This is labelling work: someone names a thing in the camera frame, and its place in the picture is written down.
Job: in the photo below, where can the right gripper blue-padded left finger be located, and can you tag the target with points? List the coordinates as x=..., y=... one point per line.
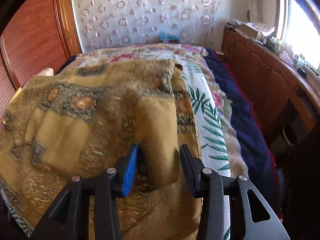
x=68, y=215

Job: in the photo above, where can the right gripper black-padded right finger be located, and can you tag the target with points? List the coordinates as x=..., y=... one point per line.
x=251, y=216

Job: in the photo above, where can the golden brown patterned garment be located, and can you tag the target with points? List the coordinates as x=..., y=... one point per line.
x=81, y=121

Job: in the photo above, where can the palm leaf bed cover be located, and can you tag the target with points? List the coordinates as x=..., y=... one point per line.
x=214, y=164

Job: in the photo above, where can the dark blue blanket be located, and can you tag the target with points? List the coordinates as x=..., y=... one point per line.
x=254, y=150

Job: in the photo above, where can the wooden window cabinet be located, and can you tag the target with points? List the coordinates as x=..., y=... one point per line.
x=278, y=93

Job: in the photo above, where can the floral bed sheet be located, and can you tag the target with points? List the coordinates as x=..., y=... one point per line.
x=179, y=53

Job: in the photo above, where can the teal object at headboard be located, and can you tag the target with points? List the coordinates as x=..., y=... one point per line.
x=166, y=38

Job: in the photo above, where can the cardboard box with dotted paper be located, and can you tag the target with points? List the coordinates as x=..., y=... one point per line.
x=256, y=30

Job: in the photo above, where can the red wooden wardrobe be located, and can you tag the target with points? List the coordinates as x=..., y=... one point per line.
x=41, y=34

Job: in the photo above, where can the pink circle sheer curtain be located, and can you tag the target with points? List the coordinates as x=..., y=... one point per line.
x=119, y=23

